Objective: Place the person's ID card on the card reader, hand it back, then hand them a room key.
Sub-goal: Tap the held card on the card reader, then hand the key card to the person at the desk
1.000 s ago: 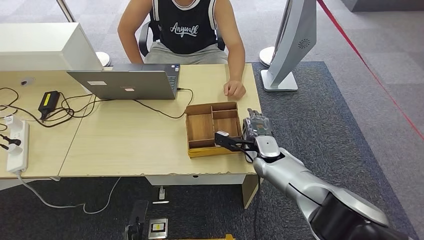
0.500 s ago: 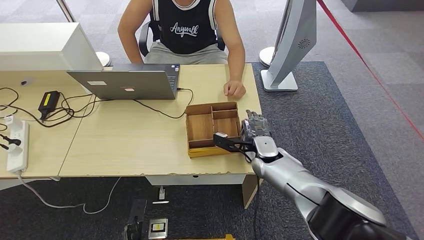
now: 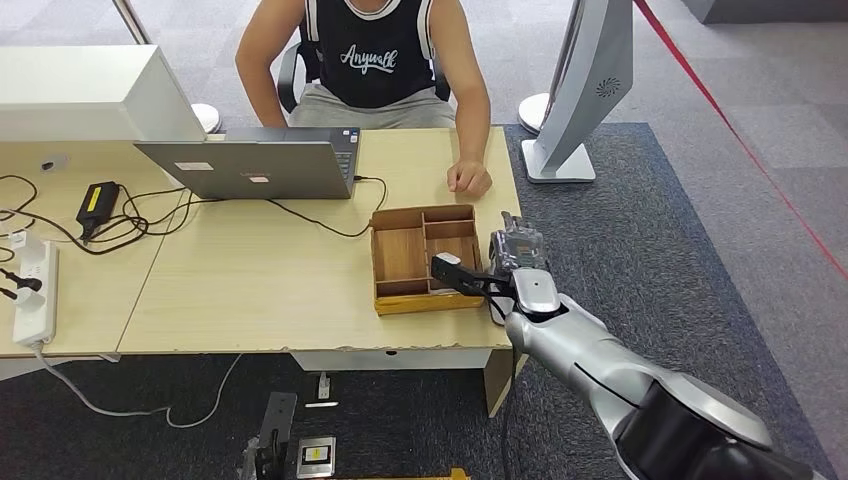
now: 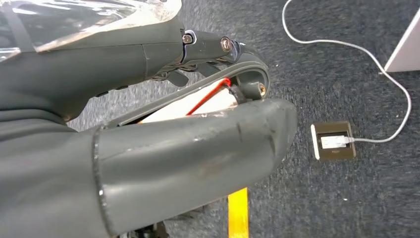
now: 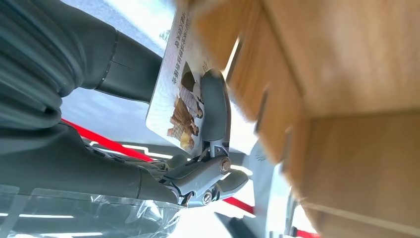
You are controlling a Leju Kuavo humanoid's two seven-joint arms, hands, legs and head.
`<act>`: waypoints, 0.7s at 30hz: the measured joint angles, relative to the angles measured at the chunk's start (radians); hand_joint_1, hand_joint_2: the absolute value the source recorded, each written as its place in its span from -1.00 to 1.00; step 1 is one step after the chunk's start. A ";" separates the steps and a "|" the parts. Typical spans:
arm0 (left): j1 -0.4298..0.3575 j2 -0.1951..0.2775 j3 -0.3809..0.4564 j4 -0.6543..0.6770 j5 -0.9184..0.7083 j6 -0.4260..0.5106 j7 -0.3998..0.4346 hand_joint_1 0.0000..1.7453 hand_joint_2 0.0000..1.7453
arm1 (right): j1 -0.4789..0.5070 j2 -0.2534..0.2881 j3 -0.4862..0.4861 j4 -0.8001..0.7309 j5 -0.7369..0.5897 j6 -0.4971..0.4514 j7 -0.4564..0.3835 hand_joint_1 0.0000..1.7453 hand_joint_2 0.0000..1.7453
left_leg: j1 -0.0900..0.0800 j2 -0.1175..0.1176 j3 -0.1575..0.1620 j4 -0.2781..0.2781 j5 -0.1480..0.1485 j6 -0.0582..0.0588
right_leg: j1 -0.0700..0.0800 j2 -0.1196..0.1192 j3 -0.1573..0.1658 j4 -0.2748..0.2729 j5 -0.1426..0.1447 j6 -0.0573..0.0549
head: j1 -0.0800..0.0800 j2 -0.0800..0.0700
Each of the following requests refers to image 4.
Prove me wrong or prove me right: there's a white power cable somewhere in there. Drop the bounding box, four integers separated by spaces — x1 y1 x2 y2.
281 0 413 150

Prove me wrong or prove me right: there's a floor socket with open lid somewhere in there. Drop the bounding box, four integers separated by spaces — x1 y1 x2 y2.
310 120 357 162

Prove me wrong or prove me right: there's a dark grey rug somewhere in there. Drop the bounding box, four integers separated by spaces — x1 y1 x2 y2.
67 0 420 238

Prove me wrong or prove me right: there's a yellow strip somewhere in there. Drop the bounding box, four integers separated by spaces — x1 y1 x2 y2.
227 187 250 238

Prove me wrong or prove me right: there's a white desk support panel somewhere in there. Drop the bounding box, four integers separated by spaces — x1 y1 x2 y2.
383 6 420 73

